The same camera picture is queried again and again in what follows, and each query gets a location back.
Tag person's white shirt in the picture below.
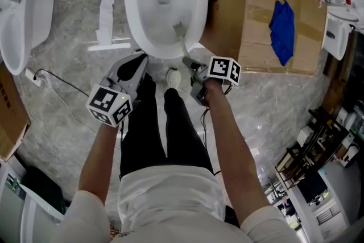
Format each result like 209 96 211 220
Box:
56 165 302 243

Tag white toilet bowl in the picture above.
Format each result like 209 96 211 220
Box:
114 0 216 60

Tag white spare toilet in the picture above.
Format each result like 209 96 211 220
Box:
0 0 57 76

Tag white paper strip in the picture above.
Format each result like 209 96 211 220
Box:
94 0 119 46

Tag person's right forearm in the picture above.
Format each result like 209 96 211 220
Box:
202 79 271 228

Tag blue cloth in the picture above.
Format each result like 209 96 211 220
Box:
268 0 296 67

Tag printed brown cardboard box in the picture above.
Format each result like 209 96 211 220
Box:
0 62 31 162

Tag person's left forearm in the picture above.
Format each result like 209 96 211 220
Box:
78 121 126 203

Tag black metal rack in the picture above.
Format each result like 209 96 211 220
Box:
275 106 358 191

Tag person's black trousers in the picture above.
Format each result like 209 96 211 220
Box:
119 72 214 180

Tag large brown cardboard box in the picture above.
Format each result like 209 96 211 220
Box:
198 0 328 78

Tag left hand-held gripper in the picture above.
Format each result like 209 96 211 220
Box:
86 53 150 128

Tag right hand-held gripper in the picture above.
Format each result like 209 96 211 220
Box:
189 56 242 106

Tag person's white shoe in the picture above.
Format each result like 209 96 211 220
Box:
166 67 182 91

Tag black power cable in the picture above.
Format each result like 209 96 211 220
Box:
33 68 90 97

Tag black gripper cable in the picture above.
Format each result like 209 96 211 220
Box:
200 106 212 149

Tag white appliance casing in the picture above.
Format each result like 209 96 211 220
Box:
0 161 65 243

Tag white power strip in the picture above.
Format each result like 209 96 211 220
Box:
24 68 48 88

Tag grey toilet brush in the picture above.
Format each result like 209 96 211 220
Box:
172 20 197 69

